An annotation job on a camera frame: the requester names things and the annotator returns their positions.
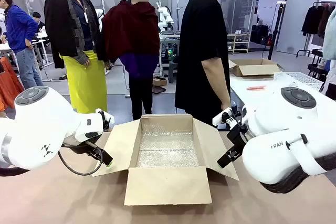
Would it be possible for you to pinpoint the person in blue jacket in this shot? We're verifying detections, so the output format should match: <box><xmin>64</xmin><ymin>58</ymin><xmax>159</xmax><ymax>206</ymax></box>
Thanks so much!
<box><xmin>0</xmin><ymin>0</ymin><xmax>45</xmax><ymax>90</ymax></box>

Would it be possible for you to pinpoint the pale green hanging garment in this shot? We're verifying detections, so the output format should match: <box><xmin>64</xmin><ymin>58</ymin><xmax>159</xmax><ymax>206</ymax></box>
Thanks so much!
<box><xmin>322</xmin><ymin>6</ymin><xmax>336</xmax><ymax>62</ymax></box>

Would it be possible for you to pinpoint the orange cloth on chair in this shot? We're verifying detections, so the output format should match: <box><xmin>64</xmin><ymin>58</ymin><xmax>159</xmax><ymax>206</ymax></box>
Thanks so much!
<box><xmin>0</xmin><ymin>56</ymin><xmax>25</xmax><ymax>111</ymax></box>

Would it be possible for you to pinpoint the mannequin black jacket yellow skirt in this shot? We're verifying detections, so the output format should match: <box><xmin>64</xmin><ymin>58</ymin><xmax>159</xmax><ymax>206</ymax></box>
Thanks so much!
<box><xmin>44</xmin><ymin>0</ymin><xmax>110</xmax><ymax>114</ymax></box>

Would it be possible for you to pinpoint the black light stand pole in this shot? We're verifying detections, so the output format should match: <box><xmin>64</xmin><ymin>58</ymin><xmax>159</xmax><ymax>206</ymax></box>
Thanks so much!
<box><xmin>267</xmin><ymin>2</ymin><xmax>287</xmax><ymax>61</ymax></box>

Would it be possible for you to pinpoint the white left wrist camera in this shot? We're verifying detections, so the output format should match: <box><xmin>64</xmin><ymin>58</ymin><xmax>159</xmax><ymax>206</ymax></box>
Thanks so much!
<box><xmin>94</xmin><ymin>108</ymin><xmax>116</xmax><ymax>132</ymax></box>

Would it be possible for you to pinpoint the mannequin in maroon hoodie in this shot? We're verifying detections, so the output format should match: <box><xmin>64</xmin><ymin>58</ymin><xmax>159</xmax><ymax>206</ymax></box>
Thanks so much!
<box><xmin>101</xmin><ymin>0</ymin><xmax>161</xmax><ymax>121</ymax></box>

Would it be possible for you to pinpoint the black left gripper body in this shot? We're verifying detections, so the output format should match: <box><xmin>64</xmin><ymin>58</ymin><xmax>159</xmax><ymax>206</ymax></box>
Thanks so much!
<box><xmin>61</xmin><ymin>140</ymin><xmax>102</xmax><ymax>157</ymax></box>

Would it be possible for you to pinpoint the person in black t-shirt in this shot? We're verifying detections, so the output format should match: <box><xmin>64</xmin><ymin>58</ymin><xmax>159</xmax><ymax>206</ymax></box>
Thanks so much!
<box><xmin>174</xmin><ymin>0</ymin><xmax>244</xmax><ymax>127</ymax></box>

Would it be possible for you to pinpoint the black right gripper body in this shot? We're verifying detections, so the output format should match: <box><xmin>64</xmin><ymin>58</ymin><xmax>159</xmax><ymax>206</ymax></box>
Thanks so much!
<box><xmin>226</xmin><ymin>123</ymin><xmax>249</xmax><ymax>154</ymax></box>

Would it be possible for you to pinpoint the grey stool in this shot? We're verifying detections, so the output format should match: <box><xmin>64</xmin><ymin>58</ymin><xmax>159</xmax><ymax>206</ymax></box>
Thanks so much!
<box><xmin>167</xmin><ymin>60</ymin><xmax>180</xmax><ymax>83</ymax></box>

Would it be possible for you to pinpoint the white shoe shelf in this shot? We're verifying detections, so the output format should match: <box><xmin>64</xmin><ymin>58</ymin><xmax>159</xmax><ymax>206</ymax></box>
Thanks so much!
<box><xmin>227</xmin><ymin>33</ymin><xmax>250</xmax><ymax>54</ymax></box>

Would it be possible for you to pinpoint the white table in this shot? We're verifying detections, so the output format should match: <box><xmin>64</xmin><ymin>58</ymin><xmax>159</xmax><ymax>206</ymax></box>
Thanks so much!
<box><xmin>229</xmin><ymin>73</ymin><xmax>336</xmax><ymax>109</ymax></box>

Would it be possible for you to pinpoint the white plastic basket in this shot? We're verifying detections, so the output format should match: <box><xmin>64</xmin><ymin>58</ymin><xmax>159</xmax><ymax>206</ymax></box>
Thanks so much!
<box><xmin>272</xmin><ymin>71</ymin><xmax>325</xmax><ymax>92</ymax></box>

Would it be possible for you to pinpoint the clothes rack with dark garments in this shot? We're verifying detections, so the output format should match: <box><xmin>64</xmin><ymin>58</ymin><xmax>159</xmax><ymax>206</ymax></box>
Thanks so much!
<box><xmin>296</xmin><ymin>0</ymin><xmax>336</xmax><ymax>58</ymax></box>

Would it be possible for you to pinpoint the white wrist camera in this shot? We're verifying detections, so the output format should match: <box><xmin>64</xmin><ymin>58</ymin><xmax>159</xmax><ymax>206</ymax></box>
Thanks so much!
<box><xmin>94</xmin><ymin>108</ymin><xmax>116</xmax><ymax>132</ymax></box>
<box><xmin>212</xmin><ymin>107</ymin><xmax>249</xmax><ymax>130</ymax></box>

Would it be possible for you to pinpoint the small open cardboard box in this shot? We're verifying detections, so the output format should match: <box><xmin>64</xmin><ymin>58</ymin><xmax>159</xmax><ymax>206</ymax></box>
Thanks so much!
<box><xmin>228</xmin><ymin>58</ymin><xmax>283</xmax><ymax>78</ymax></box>

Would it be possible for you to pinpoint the open brown cardboard box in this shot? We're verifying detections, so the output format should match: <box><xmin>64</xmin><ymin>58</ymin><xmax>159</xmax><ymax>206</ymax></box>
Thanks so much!
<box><xmin>91</xmin><ymin>113</ymin><xmax>240</xmax><ymax>207</ymax></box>

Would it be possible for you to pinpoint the person's bare forearm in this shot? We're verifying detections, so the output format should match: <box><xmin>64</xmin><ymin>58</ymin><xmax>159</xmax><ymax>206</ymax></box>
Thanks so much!
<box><xmin>202</xmin><ymin>57</ymin><xmax>231</xmax><ymax>106</ymax></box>

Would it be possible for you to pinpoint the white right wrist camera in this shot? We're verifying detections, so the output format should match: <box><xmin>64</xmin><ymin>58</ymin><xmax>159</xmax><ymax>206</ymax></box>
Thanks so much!
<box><xmin>212</xmin><ymin>107</ymin><xmax>249</xmax><ymax>130</ymax></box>

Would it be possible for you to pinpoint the white desk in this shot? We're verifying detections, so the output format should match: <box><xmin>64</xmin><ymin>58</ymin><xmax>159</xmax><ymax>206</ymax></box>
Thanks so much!
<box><xmin>0</xmin><ymin>31</ymin><xmax>52</xmax><ymax>81</ymax></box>

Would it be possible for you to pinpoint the seated person in dark clothes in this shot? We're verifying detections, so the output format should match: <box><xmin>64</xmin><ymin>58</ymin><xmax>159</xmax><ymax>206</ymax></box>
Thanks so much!
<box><xmin>31</xmin><ymin>11</ymin><xmax>47</xmax><ymax>30</ymax></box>

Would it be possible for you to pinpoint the clear bubble wrap sheet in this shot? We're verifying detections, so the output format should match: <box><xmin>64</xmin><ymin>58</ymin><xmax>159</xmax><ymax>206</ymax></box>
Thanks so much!
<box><xmin>135</xmin><ymin>123</ymin><xmax>200</xmax><ymax>168</ymax></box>

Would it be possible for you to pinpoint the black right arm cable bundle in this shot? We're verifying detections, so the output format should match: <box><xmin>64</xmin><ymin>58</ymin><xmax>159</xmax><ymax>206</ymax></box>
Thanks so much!
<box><xmin>258</xmin><ymin>153</ymin><xmax>336</xmax><ymax>195</ymax></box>

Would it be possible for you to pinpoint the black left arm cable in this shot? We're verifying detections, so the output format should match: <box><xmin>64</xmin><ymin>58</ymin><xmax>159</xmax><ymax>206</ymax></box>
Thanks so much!
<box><xmin>57</xmin><ymin>145</ymin><xmax>103</xmax><ymax>176</ymax></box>

